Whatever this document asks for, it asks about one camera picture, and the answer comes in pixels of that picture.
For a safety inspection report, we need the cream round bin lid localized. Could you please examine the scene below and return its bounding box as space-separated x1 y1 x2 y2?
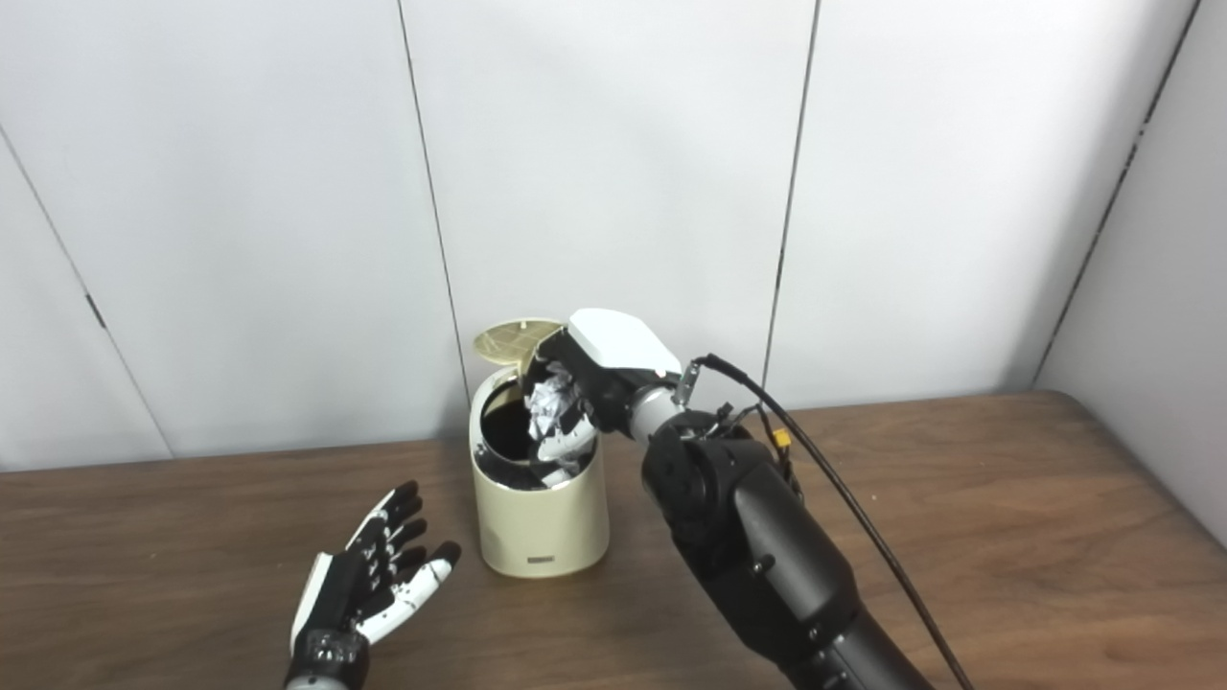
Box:
475 317 567 367

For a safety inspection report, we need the white paper ball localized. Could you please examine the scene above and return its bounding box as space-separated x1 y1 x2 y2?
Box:
526 376 588 442

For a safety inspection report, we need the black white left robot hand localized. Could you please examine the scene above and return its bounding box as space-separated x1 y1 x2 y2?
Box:
286 481 463 687

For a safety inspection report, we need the cream-colored round bin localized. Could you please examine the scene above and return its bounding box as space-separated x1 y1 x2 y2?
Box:
469 362 611 579

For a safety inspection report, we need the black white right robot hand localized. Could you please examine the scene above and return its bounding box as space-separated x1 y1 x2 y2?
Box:
522 308 683 490

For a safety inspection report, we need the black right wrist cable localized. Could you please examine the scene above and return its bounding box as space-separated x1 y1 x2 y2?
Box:
675 354 975 690

